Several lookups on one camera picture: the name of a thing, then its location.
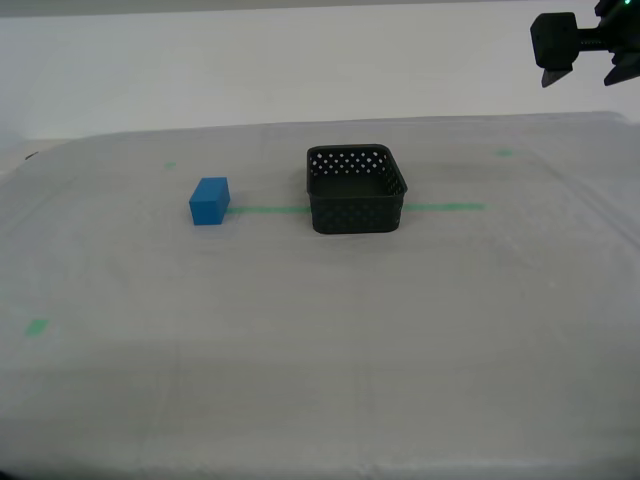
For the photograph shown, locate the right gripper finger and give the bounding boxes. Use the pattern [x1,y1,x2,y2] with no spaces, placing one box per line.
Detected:
[529,12,581,90]
[603,44,640,87]

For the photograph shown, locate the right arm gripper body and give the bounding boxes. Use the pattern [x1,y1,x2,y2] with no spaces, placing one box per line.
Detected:
[575,0,640,51]

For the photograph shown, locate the black perforated plastic basket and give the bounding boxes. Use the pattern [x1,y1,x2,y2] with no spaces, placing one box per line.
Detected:
[305,143,409,236]

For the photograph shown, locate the blue rectangular block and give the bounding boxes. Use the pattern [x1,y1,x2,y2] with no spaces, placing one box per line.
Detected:
[188,176,231,226]

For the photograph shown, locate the long green tape strip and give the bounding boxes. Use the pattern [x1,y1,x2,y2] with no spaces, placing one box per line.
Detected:
[227,201,487,215]

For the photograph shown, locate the white table cover sheet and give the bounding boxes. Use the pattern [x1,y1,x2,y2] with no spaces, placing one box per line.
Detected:
[0,110,640,480]

